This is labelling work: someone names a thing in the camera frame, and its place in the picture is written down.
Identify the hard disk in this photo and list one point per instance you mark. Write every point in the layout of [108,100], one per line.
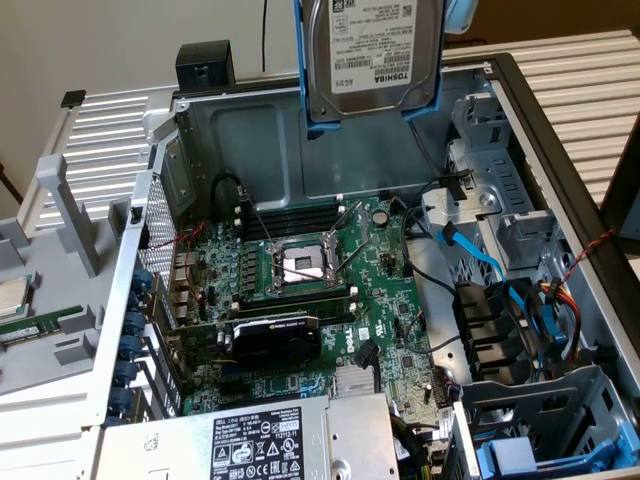
[370,50]

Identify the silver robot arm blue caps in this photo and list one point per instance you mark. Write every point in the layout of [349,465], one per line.
[460,15]

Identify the grey metal disk bay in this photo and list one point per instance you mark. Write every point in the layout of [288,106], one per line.
[525,400]

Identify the blue plastic disk carrier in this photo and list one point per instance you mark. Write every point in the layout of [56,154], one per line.
[512,452]

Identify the black RAM slot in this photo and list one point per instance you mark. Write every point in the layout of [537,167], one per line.
[295,224]
[295,212]
[295,300]
[330,314]

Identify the CPU socket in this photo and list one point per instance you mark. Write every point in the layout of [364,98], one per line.
[300,262]

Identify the thin metal locking lever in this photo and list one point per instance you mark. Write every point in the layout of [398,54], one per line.
[257,220]
[352,257]

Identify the metal socket cover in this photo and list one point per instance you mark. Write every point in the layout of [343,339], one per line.
[360,220]

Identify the round coin battery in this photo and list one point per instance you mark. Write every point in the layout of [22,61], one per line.
[381,216]

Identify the green motherboard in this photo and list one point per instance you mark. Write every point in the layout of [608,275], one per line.
[380,300]

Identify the open grey PC case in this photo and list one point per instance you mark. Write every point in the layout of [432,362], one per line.
[250,160]

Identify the black graphics card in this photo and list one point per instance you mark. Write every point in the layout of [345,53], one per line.
[275,345]

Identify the black angled connector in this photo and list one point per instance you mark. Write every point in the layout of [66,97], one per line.
[366,354]

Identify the silver finned heatsink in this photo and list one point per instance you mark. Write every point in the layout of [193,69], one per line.
[354,382]

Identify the blue slot retention clip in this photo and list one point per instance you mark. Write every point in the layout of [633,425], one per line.
[142,279]
[130,348]
[133,323]
[135,301]
[126,374]
[121,400]

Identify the silver metal drive cage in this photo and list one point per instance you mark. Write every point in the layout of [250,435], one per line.
[505,175]

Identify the silver power supply unit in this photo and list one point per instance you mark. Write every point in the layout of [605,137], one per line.
[260,440]

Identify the black plastic box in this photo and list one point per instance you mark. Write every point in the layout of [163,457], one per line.
[205,62]

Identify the grey parts rack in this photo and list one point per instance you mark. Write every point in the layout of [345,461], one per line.
[60,300]

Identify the green RAM stick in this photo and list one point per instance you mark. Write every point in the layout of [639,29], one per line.
[35,325]

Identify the silver CPU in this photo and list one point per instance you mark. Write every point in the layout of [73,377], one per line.
[12,295]

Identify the dark slanted rod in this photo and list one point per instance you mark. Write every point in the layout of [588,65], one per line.
[10,185]

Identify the brown cardboard box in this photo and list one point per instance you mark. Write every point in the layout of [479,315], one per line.
[550,20]

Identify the black plastic air duct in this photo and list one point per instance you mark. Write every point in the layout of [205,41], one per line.
[480,310]

